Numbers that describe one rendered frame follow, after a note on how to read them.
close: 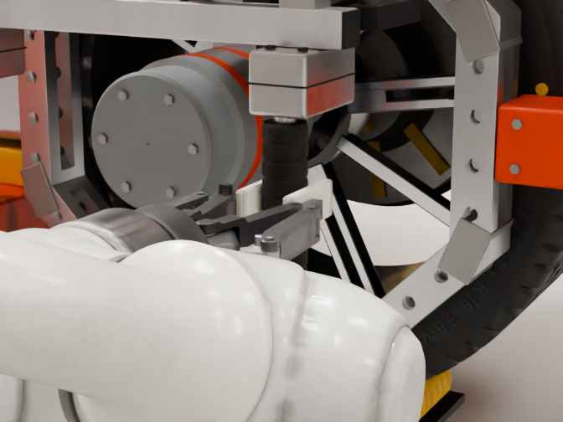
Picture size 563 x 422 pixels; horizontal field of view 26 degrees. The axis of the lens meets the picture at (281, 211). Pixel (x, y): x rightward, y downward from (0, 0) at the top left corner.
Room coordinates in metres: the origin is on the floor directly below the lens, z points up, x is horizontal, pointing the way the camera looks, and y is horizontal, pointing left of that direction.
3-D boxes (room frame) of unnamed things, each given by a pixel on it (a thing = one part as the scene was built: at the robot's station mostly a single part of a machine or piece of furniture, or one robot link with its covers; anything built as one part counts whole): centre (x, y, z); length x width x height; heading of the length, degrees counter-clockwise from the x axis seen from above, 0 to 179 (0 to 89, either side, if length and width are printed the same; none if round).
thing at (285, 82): (0.95, -0.02, 0.93); 0.09 x 0.05 x 0.05; 152
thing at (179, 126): (1.15, 0.07, 0.85); 0.21 x 0.14 x 0.14; 152
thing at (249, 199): (0.93, 0.02, 0.83); 0.07 x 0.01 x 0.03; 152
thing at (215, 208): (0.85, 0.06, 0.83); 0.11 x 0.01 x 0.04; 163
